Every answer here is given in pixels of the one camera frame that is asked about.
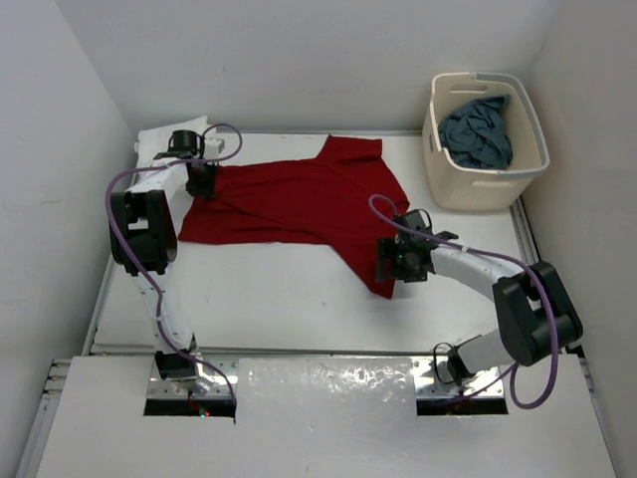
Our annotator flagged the white printed t shirt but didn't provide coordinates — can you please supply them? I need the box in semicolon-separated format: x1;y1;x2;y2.
135;116;208;167

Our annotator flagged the red t shirt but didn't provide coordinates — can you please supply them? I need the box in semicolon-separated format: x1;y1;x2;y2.
178;136;410;299

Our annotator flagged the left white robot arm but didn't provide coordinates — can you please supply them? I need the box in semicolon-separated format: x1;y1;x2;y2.
105;129;217;385

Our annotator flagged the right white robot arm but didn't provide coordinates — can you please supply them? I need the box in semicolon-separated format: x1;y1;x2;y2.
376;210;583;386

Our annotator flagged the cream plastic laundry basket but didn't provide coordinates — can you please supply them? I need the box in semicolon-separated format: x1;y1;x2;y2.
422;73;550;211

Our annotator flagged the blue t shirt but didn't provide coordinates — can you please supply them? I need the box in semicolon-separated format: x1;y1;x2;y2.
438;95;513;170

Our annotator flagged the white foreground cover board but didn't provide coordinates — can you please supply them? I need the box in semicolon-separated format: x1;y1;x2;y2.
38;357;614;477

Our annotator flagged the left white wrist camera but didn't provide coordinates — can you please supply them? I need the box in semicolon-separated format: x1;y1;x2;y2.
204;137;225;158

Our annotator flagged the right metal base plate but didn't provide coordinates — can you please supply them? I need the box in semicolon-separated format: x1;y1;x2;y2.
412;356;505;400

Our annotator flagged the metal base plate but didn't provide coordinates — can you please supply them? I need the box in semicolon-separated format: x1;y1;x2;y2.
146;356;239;400
412;356;505;400

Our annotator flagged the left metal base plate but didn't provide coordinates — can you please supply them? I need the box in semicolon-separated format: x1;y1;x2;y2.
146;356;239;400

